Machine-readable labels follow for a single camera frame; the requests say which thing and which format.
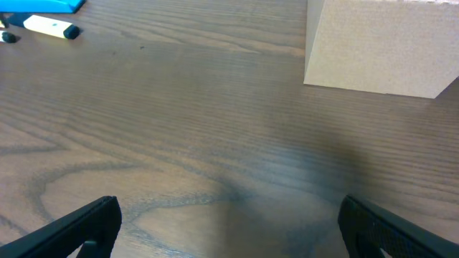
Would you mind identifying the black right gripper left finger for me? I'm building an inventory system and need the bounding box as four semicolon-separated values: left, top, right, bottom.
1;196;122;258

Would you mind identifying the blue whiteboard duster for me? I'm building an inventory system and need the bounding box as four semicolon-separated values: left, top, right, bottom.
1;0;85;14

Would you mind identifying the black whiteboard marker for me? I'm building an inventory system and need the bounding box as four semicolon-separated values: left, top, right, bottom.
0;31;17;44

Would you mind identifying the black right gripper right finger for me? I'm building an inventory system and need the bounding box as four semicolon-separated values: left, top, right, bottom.
338;195;458;258

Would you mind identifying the yellow highlighter pen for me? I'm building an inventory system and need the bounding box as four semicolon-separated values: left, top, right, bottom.
7;13;80;39

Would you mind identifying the brown cardboard box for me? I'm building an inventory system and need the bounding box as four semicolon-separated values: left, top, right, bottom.
303;0;458;99

